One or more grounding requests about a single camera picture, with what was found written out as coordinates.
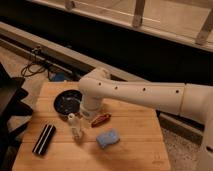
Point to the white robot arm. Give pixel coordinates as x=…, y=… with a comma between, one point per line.
x=190, y=101

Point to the clear plastic bottle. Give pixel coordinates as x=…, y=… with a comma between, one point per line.
x=75, y=126

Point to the reddish brown sausage toy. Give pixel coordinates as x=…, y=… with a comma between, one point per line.
x=100, y=120

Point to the black round pan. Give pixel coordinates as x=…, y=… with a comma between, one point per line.
x=68, y=102

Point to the blue sponge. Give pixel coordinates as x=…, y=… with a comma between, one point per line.
x=107, y=138

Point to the blue floor object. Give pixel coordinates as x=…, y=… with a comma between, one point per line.
x=58, y=77

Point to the black white striped block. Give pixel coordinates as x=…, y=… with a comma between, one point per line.
x=44, y=139

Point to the black chair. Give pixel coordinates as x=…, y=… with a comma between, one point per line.
x=11, y=95

